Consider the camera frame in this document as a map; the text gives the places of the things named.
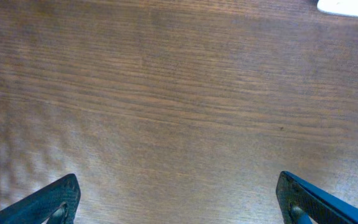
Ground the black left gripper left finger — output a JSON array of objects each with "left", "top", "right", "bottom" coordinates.
[{"left": 0, "top": 174, "right": 81, "bottom": 224}]

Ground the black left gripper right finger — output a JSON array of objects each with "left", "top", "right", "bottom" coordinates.
[{"left": 276, "top": 171, "right": 358, "bottom": 224}]

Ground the white barcode scanner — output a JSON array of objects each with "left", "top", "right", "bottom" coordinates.
[{"left": 317, "top": 0, "right": 358, "bottom": 17}]

